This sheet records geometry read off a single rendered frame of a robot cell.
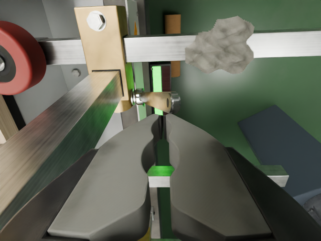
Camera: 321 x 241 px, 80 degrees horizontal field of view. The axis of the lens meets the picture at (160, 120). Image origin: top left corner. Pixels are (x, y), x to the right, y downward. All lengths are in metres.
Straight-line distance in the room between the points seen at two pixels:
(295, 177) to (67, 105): 0.93
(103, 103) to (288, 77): 1.24
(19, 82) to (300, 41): 0.34
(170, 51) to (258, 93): 1.09
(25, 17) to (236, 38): 0.40
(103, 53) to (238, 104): 1.12
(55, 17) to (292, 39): 0.48
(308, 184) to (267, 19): 0.79
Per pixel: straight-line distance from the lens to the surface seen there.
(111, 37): 0.26
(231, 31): 0.26
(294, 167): 1.03
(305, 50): 0.31
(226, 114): 1.31
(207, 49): 0.25
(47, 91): 0.52
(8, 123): 0.36
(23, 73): 0.27
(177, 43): 0.26
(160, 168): 0.40
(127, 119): 0.49
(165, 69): 0.43
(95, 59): 0.27
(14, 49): 0.27
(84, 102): 0.18
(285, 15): 1.26
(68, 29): 0.55
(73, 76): 0.58
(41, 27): 0.55
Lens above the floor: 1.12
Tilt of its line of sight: 61 degrees down
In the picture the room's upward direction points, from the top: 176 degrees counter-clockwise
